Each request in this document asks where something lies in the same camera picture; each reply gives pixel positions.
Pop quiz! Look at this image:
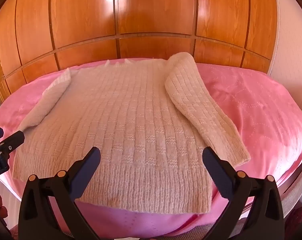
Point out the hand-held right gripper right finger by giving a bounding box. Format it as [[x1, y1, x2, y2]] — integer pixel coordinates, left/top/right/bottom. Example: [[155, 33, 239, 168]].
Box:
[[202, 146, 284, 240]]

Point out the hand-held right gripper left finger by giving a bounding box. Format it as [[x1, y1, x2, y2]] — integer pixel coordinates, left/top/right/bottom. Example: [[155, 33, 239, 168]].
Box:
[[18, 146, 101, 240]]

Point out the cream knitted sweater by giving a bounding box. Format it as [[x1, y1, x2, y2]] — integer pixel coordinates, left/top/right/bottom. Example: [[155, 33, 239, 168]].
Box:
[[12, 52, 251, 215]]

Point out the pink bedspread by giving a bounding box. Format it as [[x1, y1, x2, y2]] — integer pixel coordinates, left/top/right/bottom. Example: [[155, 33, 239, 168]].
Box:
[[0, 59, 302, 238]]

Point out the wooden wardrobe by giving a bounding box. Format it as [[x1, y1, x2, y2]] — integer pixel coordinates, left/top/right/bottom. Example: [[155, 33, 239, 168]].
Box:
[[0, 0, 278, 105]]

